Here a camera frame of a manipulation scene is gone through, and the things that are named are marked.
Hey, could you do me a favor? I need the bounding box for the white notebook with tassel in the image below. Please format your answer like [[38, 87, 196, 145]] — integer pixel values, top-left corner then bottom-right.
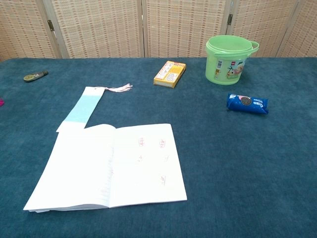
[[23, 123, 188, 213]]

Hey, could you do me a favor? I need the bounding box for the blue white tasselled bookmark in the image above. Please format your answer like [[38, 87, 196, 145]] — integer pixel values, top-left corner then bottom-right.
[[56, 83, 133, 133]]

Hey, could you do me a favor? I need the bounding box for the yellow cardboard box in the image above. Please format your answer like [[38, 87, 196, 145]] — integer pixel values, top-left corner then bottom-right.
[[153, 60, 187, 89]]

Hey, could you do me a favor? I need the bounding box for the blue felt table cover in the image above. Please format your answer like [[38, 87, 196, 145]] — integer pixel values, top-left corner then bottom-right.
[[0, 57, 317, 238]]

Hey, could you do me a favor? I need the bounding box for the green plastic bucket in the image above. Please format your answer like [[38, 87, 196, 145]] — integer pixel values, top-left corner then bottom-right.
[[205, 35, 260, 86]]

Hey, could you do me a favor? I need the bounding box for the blue cookie packet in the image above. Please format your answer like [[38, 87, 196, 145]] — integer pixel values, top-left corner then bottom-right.
[[226, 93, 269, 115]]

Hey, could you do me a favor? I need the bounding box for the woven bamboo folding screen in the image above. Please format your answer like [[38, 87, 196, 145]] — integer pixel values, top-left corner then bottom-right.
[[0, 0, 317, 62]]

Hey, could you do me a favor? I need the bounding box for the green black correction tape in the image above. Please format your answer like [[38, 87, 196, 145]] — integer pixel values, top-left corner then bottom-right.
[[23, 70, 49, 83]]

